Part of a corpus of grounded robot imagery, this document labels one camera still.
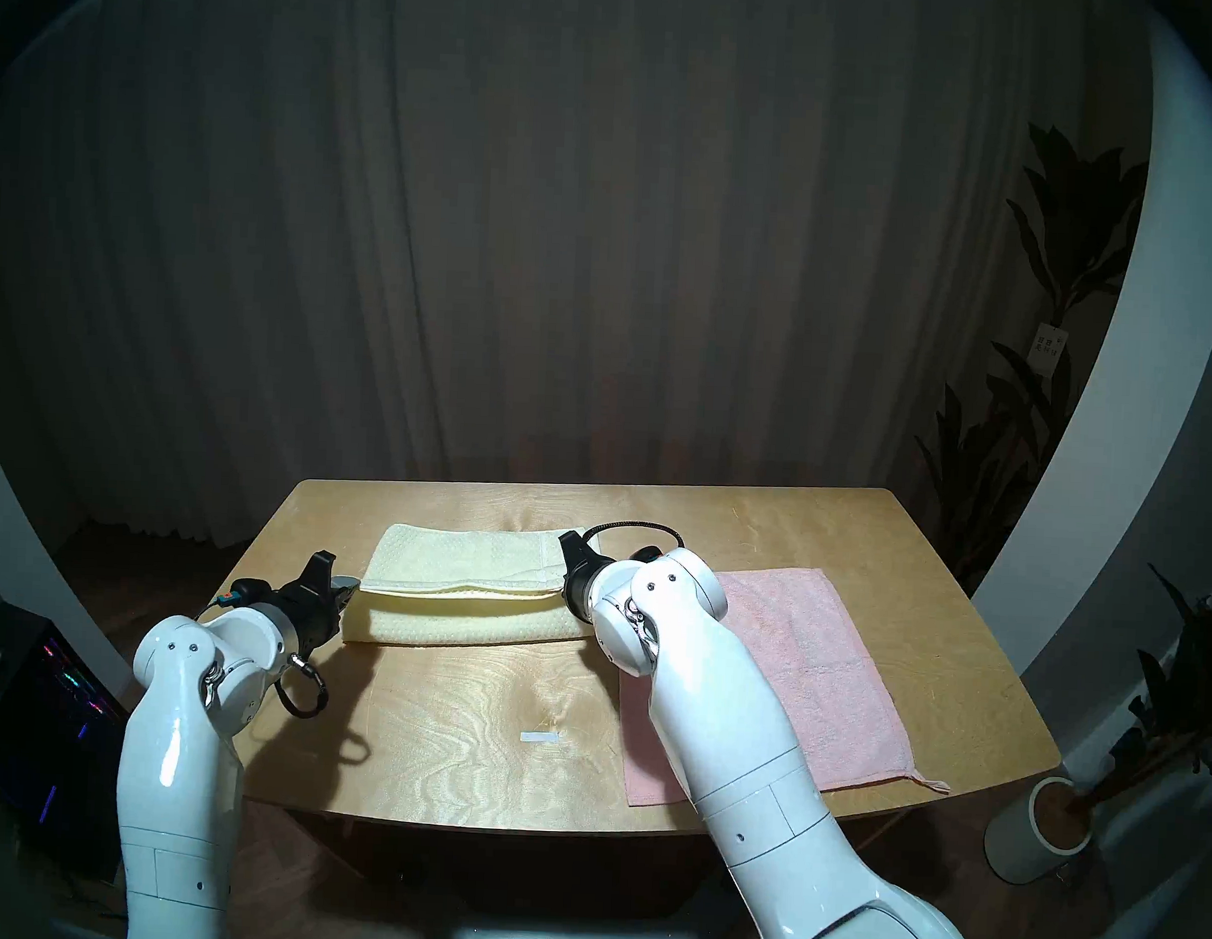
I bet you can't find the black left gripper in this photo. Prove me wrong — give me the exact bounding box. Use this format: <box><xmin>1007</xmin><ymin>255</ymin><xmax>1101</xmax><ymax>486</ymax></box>
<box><xmin>273</xmin><ymin>549</ymin><xmax>365</xmax><ymax>656</ymax></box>

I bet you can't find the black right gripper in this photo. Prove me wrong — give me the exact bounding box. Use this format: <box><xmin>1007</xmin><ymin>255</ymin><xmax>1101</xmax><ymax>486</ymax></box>
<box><xmin>555</xmin><ymin>530</ymin><xmax>609</xmax><ymax>625</ymax></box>

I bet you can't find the cream textured towel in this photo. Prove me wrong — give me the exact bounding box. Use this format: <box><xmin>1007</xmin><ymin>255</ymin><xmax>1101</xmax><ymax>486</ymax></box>
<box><xmin>341</xmin><ymin>519</ymin><xmax>604</xmax><ymax>655</ymax></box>

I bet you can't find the pink terry towel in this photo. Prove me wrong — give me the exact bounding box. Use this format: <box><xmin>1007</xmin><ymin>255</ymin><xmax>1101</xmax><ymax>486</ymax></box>
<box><xmin>611</xmin><ymin>559</ymin><xmax>961</xmax><ymax>822</ymax></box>

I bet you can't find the black computer tower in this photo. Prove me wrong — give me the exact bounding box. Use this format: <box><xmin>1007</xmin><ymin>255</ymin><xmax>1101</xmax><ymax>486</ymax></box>
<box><xmin>0</xmin><ymin>602</ymin><xmax>150</xmax><ymax>884</ymax></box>

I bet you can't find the grey pleated curtain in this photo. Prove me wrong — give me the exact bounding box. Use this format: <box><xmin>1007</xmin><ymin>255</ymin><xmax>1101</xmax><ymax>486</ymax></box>
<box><xmin>0</xmin><ymin>0</ymin><xmax>1158</xmax><ymax>588</ymax></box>

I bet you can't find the white round plant pot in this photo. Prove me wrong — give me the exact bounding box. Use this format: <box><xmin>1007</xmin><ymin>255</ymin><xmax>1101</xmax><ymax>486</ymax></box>
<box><xmin>981</xmin><ymin>772</ymin><xmax>1096</xmax><ymax>889</ymax></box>

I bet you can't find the white paper plant tag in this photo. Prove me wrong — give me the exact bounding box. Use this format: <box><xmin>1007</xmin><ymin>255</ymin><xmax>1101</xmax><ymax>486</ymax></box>
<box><xmin>1028</xmin><ymin>322</ymin><xmax>1070</xmax><ymax>379</ymax></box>

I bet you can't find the tall dark leafy plant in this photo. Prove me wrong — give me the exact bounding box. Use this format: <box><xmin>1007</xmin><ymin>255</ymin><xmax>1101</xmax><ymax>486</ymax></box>
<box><xmin>906</xmin><ymin>117</ymin><xmax>1152</xmax><ymax>603</ymax></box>

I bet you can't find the dark plant in white pot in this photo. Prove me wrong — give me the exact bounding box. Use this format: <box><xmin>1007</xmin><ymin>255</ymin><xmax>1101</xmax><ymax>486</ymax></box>
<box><xmin>1082</xmin><ymin>535</ymin><xmax>1212</xmax><ymax>816</ymax></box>

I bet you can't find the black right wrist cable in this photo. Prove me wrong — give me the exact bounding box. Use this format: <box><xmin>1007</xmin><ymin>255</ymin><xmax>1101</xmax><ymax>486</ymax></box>
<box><xmin>583</xmin><ymin>516</ymin><xmax>687</xmax><ymax>553</ymax></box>

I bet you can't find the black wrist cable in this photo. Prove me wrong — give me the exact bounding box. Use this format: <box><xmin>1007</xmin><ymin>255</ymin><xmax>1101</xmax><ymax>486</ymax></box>
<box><xmin>273</xmin><ymin>654</ymin><xmax>332</xmax><ymax>721</ymax></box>
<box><xmin>583</xmin><ymin>516</ymin><xmax>687</xmax><ymax>553</ymax></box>

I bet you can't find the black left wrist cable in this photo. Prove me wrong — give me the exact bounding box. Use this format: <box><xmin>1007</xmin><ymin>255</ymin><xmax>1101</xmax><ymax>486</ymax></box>
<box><xmin>273</xmin><ymin>654</ymin><xmax>332</xmax><ymax>721</ymax></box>

